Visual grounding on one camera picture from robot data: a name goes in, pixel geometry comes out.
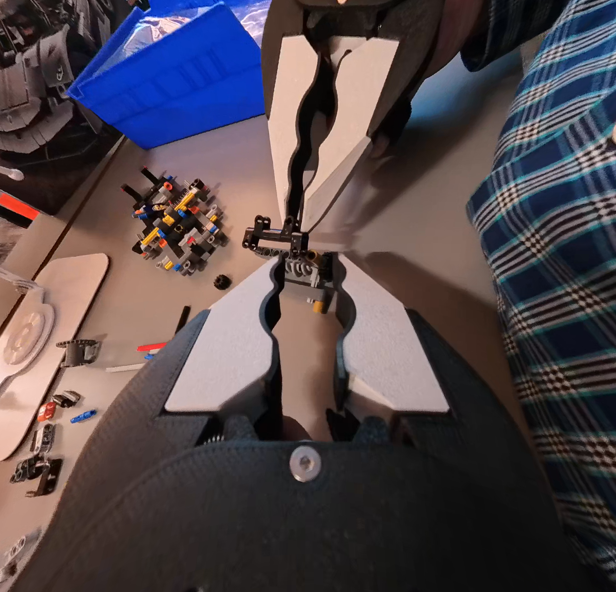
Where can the grey lego differential gear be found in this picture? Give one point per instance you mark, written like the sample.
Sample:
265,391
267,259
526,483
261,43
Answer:
79,351

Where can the grey lego engine assembly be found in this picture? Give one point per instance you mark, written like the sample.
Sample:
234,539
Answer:
308,279

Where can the person's right forearm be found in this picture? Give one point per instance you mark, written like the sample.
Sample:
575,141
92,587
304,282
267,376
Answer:
519,14

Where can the blue lego pin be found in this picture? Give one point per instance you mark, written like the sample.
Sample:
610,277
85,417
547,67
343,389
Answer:
83,416

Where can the blue plastic bin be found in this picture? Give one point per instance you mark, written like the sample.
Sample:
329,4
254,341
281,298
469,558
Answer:
183,91

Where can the black lego axle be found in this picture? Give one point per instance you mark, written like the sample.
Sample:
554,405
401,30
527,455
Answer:
183,320

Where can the large lego chassis assembly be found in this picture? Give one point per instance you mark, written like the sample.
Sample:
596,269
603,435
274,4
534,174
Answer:
178,226

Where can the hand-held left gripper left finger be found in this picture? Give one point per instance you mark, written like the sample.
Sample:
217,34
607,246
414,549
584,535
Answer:
221,361

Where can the red lego axle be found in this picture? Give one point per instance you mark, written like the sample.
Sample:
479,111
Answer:
151,347

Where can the pile of lego pieces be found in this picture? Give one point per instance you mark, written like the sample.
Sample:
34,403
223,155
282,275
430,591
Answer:
47,410

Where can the dark lego set box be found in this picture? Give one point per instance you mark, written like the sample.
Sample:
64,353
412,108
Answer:
48,72

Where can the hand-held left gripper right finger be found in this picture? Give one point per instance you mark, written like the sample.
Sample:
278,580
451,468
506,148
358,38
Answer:
394,361

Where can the black lego bracket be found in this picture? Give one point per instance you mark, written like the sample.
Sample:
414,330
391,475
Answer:
53,476

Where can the crinkled clear plastic bag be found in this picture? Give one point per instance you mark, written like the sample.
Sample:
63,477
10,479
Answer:
250,9

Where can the person's right hand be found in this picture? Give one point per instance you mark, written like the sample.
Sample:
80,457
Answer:
464,14

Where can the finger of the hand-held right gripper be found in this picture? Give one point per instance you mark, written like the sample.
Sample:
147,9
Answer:
361,101
286,96

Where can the long grey lego axle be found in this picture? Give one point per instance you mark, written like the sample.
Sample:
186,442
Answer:
125,367

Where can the white monitor stand base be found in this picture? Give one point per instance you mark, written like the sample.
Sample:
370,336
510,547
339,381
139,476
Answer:
62,313

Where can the small black lego gear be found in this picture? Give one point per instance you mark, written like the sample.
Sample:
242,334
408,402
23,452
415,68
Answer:
223,281

